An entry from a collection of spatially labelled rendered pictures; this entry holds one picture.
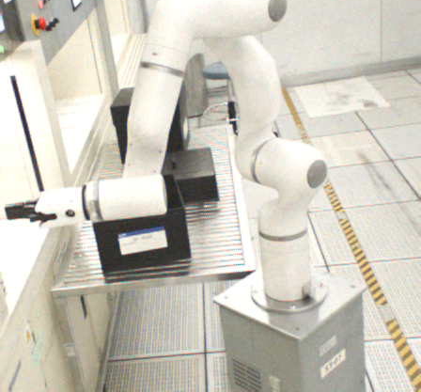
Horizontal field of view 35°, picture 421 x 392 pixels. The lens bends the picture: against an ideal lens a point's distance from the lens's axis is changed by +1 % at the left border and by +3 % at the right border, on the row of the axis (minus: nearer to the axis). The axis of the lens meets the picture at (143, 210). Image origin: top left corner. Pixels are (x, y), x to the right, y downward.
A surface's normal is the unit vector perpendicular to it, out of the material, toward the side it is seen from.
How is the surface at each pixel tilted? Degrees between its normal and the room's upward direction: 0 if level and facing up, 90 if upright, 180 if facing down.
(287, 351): 90
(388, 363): 0
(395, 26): 90
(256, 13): 92
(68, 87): 90
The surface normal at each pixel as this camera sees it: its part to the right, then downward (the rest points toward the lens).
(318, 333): 0.65, 0.22
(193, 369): -0.16, -0.89
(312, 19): -0.07, 0.44
